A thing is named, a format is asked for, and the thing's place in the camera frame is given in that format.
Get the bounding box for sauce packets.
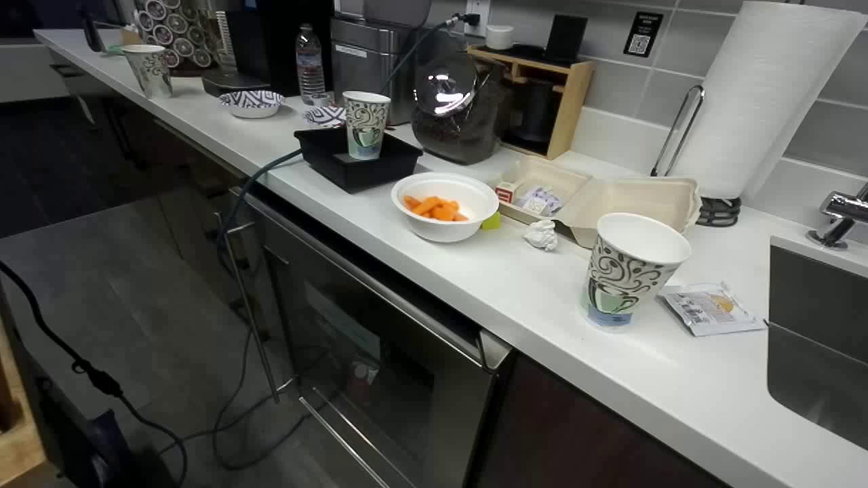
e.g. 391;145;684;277
494;179;567;221

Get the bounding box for black floor cable with plug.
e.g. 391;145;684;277
0;259;190;488

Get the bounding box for small white cup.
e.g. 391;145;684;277
483;21;515;54

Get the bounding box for large patterned paper cup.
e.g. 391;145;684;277
584;208;694;328

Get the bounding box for chrome faucet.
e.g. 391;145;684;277
806;181;868;252

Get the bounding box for metal paper towel holder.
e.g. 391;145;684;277
649;82;742;230

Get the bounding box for crumpled white paper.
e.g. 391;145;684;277
520;218;563;256

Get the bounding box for flat printed sachet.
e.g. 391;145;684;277
660;280;768;340

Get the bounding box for stainless steel sink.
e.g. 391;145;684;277
764;242;868;454

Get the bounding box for beige takeout clamshell container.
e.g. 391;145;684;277
490;154;706;252

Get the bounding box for circle patterned bag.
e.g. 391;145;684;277
132;0;239;76

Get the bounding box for orange food pieces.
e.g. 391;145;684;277
402;193;471;226

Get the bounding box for white round bowl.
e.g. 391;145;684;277
387;172;502;248

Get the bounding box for black square bowl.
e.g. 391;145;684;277
293;126;426;196

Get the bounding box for black cable over counter edge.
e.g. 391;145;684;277
208;147;315;474

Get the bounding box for wooden shelf rack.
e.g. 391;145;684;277
466;44;596;164

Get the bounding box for stainless dishwasher door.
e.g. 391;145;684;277
242;191;515;488

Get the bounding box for small blue patterned plate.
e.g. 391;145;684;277
300;104;350;131

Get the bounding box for white wall outlet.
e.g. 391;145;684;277
460;0;494;39

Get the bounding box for blue patterned ceramic bowl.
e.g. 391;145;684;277
216;88;287;122

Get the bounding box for clear plastic water bottle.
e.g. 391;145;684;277
293;21;327;107

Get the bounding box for white paper towel roll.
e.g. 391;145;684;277
669;0;868;202

